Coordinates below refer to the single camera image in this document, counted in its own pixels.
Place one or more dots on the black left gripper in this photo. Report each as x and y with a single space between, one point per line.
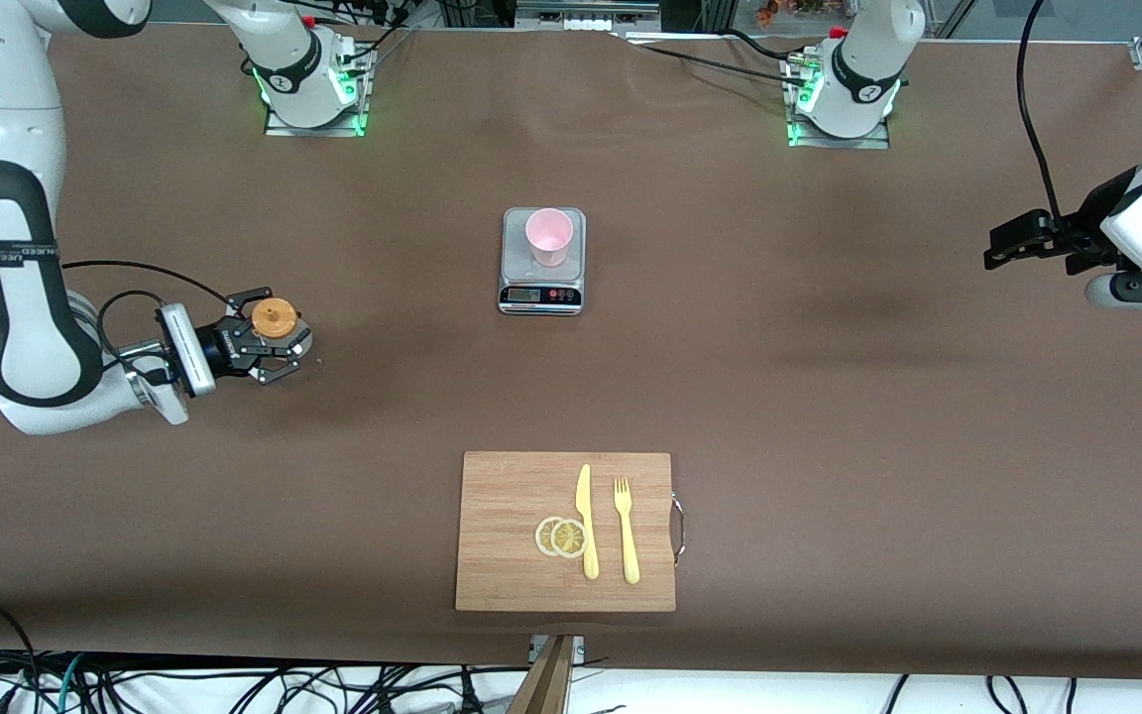
1077 237

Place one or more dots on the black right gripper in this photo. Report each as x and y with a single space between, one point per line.
217 348

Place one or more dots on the orange-capped squeeze bottle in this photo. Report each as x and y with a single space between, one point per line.
274 319

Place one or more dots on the pink plastic cup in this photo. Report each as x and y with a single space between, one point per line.
549 238

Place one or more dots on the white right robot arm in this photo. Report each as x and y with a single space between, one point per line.
16 327

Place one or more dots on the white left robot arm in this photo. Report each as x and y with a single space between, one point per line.
863 79

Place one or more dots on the silver digital kitchen scale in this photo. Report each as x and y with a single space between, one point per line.
541 293

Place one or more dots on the wooden cutting board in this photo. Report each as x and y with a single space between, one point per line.
507 535

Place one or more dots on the lemon slice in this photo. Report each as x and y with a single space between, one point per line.
569 538
541 535

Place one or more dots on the yellow plastic knife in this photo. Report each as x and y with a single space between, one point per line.
587 526

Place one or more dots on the yellow plastic fork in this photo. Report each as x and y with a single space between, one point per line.
628 535

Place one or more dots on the wooden beam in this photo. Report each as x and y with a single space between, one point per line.
546 684

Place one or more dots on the metal table bracket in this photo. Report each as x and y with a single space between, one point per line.
579 647

